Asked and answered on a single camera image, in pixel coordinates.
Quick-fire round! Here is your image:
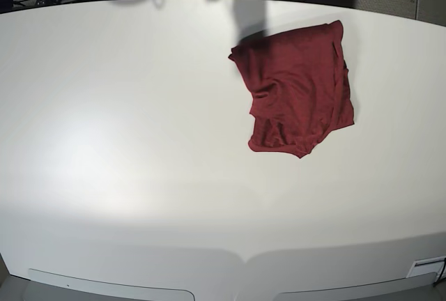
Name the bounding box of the dark red long-sleeve shirt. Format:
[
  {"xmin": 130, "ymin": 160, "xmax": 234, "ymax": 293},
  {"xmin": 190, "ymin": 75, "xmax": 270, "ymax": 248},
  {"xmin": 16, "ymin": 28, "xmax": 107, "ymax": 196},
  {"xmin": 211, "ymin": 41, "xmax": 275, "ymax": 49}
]
[{"xmin": 229, "ymin": 20, "xmax": 354, "ymax": 158}]

